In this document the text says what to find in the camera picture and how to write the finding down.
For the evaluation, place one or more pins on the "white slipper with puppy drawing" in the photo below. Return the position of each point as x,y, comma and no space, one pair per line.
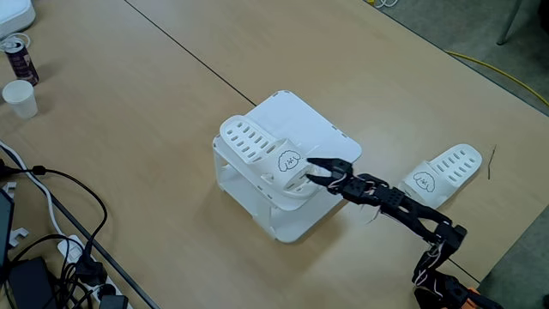
253,141
454,165

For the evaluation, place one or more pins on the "white plastic shoe rack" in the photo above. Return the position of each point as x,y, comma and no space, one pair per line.
300,120

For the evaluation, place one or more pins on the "grey metal leg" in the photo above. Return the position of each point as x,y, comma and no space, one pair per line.
510,21

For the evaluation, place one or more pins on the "black plug adapter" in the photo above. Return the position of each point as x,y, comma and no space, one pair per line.
113,301

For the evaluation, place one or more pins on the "white power strip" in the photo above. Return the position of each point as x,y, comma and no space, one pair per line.
70,251

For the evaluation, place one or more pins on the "black flat power adapter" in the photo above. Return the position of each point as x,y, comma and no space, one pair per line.
30,283

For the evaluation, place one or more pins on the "white paper cup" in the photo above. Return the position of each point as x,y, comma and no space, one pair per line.
19,96

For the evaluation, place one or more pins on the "black power brick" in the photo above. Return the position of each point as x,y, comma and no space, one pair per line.
2,169

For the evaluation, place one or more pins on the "dark laptop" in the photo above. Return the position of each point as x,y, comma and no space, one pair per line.
5,227

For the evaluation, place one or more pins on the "purple drink can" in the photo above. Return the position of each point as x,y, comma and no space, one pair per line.
22,64

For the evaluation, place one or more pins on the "white flat device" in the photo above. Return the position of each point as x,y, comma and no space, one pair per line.
15,13

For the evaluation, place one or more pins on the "white printed bracket piece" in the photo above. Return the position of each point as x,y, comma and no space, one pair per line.
9,189
18,236

